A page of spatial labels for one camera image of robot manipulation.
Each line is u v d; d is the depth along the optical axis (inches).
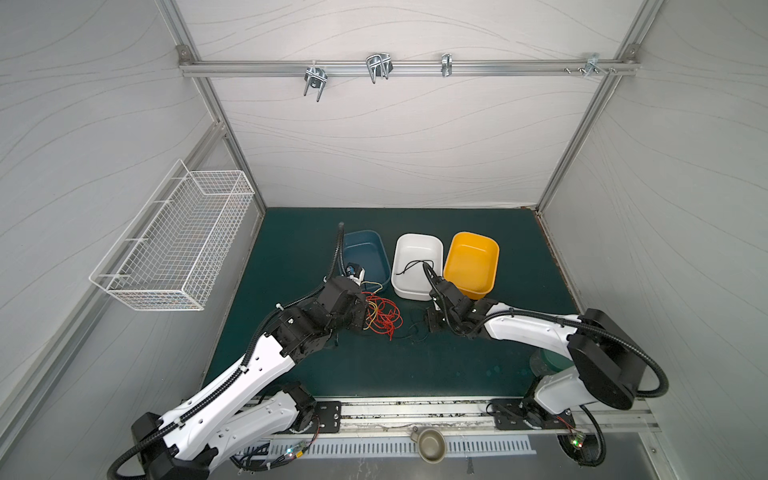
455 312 26.5
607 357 17.2
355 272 25.1
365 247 42.2
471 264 41.0
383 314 32.2
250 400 17.8
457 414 29.5
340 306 21.2
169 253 26.9
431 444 27.2
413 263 41.0
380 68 30.2
